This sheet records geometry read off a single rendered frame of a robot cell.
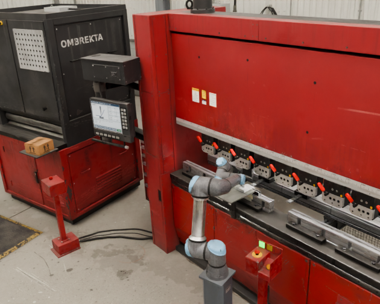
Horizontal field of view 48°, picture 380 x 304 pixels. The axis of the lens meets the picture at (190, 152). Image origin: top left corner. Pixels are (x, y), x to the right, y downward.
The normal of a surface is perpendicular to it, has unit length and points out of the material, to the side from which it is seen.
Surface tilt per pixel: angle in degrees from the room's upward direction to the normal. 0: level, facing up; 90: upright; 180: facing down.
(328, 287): 90
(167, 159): 90
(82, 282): 0
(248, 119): 90
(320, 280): 90
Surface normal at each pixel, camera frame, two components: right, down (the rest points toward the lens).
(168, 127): 0.64, 0.28
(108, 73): -0.55, 0.36
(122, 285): -0.04, -0.92
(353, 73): -0.77, 0.28
